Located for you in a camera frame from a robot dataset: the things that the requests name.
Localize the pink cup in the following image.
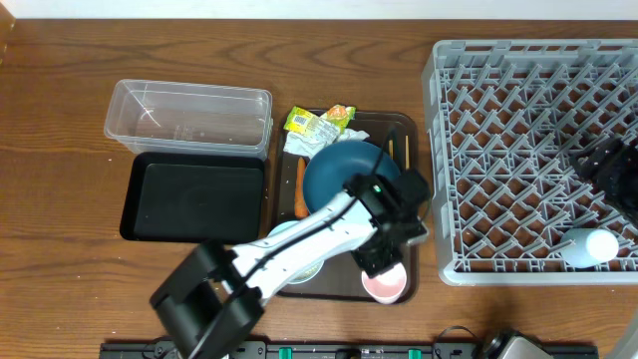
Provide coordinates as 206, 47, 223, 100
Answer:
361, 263, 408, 304

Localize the dark blue plate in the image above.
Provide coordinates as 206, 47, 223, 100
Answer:
303, 141, 410, 217

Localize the light blue cup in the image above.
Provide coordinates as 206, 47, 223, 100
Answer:
559, 228, 619, 268

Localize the light blue rice bowl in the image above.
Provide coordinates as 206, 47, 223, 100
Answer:
268, 220, 324, 285

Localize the orange carrot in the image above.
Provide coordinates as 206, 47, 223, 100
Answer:
294, 157, 309, 218

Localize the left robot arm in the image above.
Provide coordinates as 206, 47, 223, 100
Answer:
150, 170, 431, 358

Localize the grey dishwasher rack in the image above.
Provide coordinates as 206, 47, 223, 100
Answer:
421, 39, 637, 286

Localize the black waste tray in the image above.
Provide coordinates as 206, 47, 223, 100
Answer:
120, 152, 264, 244

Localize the right wooden chopstick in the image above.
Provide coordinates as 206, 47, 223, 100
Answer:
404, 135, 411, 170

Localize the brown serving tray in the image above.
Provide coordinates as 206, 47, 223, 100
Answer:
270, 112, 419, 303

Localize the yellow green snack wrapper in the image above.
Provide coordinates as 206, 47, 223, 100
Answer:
283, 105, 356, 144

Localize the crumpled white napkin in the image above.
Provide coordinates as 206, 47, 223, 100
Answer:
283, 129, 370, 159

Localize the clear plastic bin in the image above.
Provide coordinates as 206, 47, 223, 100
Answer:
104, 79, 273, 161

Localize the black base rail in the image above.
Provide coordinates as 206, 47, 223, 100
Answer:
98, 339, 599, 359

